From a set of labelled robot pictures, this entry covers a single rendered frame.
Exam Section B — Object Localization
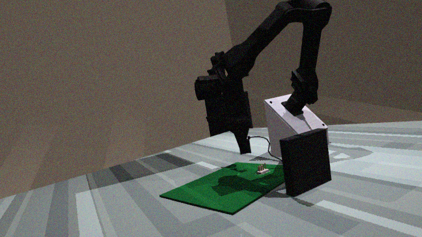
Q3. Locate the green circuit board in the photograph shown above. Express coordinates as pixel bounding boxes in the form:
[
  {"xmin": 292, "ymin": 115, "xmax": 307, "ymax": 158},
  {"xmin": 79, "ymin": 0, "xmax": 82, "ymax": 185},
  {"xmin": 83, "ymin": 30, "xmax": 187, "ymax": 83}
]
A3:
[{"xmin": 159, "ymin": 162, "xmax": 285, "ymax": 215}]

